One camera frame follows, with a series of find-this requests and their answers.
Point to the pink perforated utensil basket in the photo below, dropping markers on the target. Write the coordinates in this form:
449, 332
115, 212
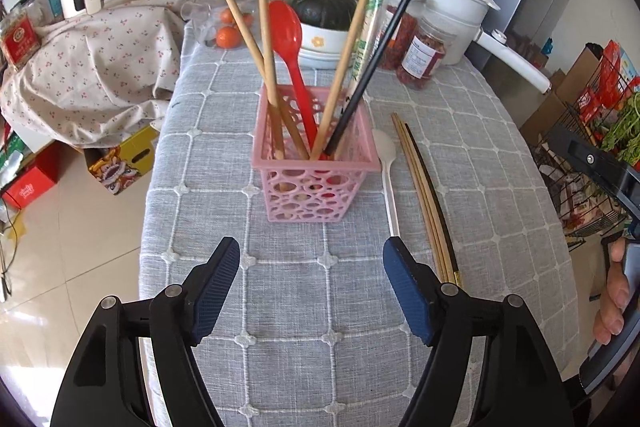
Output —
300, 190

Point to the white plastic spoon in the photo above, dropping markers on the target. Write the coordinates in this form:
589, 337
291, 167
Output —
386, 155

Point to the brown cardboard box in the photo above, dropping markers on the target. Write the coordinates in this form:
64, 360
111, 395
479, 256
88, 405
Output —
565, 90

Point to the dark green pumpkin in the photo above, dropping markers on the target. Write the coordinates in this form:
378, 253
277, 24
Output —
326, 14

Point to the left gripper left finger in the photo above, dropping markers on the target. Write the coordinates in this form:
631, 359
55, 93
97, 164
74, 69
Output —
103, 384

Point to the red cardboard box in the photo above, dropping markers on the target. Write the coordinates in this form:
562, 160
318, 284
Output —
35, 179

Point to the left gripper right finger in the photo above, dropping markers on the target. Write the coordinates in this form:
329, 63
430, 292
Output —
520, 384

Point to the green leafy vegetables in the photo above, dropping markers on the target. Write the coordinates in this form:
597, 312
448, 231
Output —
624, 135

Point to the person's right hand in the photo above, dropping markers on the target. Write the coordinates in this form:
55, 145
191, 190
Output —
609, 320

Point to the black wire rack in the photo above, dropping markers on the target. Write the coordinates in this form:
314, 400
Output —
581, 205

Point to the grey checked tablecloth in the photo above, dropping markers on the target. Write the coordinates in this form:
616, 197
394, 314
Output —
311, 333

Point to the black gold-tipped chopstick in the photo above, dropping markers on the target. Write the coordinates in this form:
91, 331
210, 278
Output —
438, 215

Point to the red label nut jar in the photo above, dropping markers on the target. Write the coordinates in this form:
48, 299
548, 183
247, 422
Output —
19, 41

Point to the jar with red label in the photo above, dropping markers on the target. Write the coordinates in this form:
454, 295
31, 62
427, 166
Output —
427, 48

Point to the white electric cooking pot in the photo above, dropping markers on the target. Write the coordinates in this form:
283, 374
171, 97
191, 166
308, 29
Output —
463, 19

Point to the wooden chopstick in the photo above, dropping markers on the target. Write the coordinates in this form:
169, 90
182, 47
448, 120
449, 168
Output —
265, 36
420, 186
256, 53
336, 86

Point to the red plastic spoon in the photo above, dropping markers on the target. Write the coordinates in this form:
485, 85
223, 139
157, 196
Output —
286, 40

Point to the disposable chopsticks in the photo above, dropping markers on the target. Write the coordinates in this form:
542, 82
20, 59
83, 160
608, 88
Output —
365, 46

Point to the jar of red goji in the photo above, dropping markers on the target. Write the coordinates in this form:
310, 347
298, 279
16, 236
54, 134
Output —
399, 42

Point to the floral white cloth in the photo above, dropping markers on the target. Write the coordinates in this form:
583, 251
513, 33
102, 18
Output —
97, 78

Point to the white ceramic bowl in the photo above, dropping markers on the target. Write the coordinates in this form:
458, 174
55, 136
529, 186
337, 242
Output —
321, 47

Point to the yellow tiger print box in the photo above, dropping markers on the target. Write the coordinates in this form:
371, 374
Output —
118, 167

